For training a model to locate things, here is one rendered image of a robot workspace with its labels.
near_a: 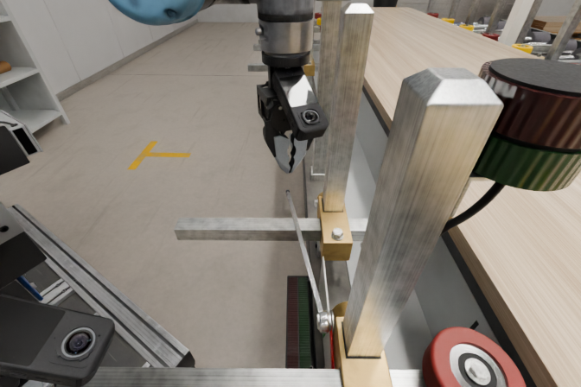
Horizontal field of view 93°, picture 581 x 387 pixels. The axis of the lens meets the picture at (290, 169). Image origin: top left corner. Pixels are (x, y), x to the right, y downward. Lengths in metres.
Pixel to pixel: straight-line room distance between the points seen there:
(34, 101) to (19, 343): 3.17
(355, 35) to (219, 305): 1.23
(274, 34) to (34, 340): 0.38
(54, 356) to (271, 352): 1.03
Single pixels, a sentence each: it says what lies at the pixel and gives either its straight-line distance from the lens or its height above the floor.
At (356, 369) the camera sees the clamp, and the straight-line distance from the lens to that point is 0.36.
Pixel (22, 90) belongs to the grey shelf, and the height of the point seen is 0.32.
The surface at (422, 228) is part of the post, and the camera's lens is 0.19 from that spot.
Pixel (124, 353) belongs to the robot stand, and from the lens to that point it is 1.18.
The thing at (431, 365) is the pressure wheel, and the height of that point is 0.90.
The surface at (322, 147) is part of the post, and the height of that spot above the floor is 0.81.
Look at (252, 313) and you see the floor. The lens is 1.35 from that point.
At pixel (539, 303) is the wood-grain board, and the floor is 0.90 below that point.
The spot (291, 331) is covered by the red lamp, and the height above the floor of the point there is 0.70.
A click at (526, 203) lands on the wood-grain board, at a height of 0.90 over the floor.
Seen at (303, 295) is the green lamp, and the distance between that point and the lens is 0.58.
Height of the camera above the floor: 1.21
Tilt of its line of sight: 37 degrees down
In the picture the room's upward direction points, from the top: straight up
